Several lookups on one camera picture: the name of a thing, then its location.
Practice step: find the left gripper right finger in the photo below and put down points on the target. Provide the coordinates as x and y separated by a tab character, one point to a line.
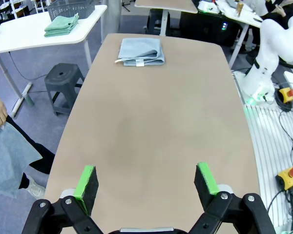
207	187

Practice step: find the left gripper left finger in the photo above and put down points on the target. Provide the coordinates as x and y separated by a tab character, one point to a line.
88	190

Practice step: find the light blue terry towel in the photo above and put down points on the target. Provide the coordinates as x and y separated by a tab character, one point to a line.
7	158
141	50

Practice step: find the green terry towel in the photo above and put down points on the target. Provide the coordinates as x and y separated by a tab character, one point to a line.
61	22
58	32

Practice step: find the dark grey plastic basket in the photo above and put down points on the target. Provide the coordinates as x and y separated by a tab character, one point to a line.
70	8

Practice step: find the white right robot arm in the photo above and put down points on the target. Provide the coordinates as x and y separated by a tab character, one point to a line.
271	44

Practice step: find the stack of folded towels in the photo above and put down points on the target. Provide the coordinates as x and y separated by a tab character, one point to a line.
56	35

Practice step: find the white sneaker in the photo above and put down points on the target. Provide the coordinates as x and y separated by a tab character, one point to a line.
36	189

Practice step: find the person in red jacket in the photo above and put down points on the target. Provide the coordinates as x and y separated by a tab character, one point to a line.
42	156

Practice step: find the white slatted robot platform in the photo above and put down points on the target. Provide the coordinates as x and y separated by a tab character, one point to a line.
261	136

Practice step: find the yellow emergency stop button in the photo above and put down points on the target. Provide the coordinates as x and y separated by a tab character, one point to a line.
286	179
284	93

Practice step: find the dark grey plastic stool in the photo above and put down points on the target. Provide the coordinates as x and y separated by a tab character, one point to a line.
62	73

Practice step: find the black computer tower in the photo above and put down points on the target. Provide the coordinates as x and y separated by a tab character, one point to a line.
205	29

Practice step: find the large white curved table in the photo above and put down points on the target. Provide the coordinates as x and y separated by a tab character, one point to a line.
22	36

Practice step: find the white desk with clutter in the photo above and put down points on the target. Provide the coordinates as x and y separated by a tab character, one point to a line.
246	17

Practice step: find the wooden block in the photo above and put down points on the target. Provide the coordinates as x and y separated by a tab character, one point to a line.
239	8

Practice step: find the brown desk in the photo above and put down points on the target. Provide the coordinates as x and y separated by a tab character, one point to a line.
161	5

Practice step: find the person in black clothes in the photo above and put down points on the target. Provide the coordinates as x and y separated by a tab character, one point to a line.
288	9

